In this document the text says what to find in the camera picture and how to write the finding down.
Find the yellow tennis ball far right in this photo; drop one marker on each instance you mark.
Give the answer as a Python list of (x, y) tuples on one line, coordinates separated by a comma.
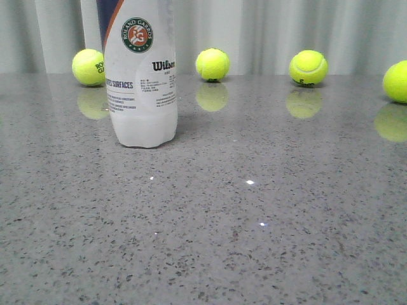
[(395, 82)]

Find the grey pleated curtain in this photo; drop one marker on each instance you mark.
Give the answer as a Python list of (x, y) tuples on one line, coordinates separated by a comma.
[(260, 37)]

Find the yellow tennis ball right centre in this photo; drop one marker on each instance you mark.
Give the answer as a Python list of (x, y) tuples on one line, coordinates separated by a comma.
[(308, 68)]

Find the yellow tennis ball far left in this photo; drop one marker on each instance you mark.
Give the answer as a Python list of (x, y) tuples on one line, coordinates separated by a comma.
[(88, 67)]

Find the yellow tennis ball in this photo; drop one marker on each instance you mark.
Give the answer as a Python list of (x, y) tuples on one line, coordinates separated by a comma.
[(212, 64), (88, 67), (308, 68), (395, 82)]

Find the white blue tennis ball can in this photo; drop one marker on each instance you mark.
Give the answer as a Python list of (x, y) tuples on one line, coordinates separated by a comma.
[(140, 67)]

